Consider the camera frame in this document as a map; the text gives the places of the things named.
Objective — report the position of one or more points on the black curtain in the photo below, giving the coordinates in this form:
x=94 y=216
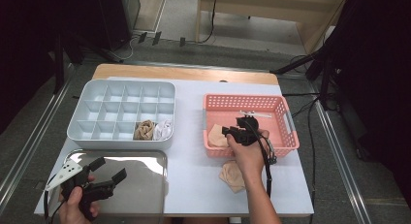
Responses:
x=381 y=72
x=25 y=39

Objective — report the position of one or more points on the white divided storage box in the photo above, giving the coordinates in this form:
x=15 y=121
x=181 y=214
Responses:
x=122 y=144

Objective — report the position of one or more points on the person's left hand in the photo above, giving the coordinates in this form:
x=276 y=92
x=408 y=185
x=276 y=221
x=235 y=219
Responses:
x=69 y=214

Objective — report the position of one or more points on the tan sock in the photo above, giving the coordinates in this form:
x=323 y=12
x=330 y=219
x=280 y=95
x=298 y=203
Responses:
x=149 y=125
x=142 y=133

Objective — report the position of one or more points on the clear plastic box lid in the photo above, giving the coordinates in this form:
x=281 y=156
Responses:
x=145 y=191

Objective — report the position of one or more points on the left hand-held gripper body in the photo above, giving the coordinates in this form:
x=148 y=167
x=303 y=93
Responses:
x=66 y=172

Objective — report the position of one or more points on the white table cover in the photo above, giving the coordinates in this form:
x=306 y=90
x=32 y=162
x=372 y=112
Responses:
x=194 y=172

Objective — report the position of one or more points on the light wooden cabinet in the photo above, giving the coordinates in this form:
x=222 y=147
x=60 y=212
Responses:
x=274 y=10

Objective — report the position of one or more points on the small black block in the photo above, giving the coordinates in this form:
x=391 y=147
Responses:
x=156 y=38
x=142 y=37
x=182 y=42

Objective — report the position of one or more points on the person's right hand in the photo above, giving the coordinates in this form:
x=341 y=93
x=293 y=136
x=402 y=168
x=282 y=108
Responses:
x=248 y=162

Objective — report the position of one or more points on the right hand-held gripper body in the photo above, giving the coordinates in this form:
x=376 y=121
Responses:
x=247 y=133

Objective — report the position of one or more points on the peach sock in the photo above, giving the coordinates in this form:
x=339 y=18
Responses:
x=231 y=177
x=216 y=138

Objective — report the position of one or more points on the dark cabinet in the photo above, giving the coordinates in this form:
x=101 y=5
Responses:
x=119 y=17

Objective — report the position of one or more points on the black metal stand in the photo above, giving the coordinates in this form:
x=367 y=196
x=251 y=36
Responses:
x=58 y=72
x=297 y=63

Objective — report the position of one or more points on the pink plastic basket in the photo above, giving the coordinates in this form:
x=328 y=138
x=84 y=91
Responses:
x=278 y=127

